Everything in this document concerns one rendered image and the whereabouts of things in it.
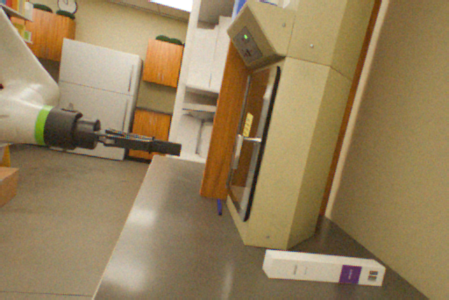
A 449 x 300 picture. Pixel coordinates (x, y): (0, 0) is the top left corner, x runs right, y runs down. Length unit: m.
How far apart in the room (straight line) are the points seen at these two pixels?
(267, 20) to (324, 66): 0.17
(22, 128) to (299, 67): 0.63
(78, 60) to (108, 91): 0.63
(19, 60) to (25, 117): 0.16
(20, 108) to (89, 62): 5.01
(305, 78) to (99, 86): 5.12
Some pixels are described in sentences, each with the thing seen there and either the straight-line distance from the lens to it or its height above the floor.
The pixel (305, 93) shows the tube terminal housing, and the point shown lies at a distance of 0.80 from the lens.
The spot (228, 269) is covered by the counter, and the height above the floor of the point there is 0.94.
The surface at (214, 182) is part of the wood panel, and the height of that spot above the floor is 0.99.
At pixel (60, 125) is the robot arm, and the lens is 0.80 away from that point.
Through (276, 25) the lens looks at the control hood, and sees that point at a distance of 0.80.
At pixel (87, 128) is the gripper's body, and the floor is 1.16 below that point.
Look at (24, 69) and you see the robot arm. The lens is 0.92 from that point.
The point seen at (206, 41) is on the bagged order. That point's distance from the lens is 2.17.
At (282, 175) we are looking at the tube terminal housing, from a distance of 0.81.
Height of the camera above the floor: 1.27
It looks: 7 degrees down
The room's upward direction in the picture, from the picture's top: 12 degrees clockwise
